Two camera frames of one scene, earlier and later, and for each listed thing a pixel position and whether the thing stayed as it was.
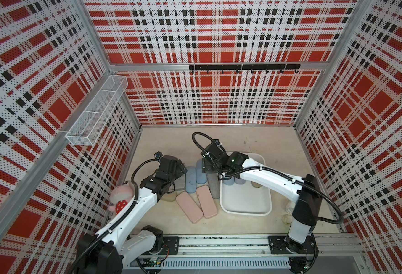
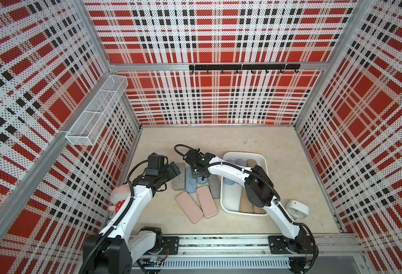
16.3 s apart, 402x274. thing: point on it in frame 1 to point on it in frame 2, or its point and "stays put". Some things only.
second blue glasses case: (191, 180) stays put
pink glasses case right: (207, 202) stays put
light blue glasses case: (229, 182) stays put
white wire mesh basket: (85, 131) stays put
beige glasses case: (170, 197) to (246, 205)
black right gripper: (206, 167) to (195, 174)
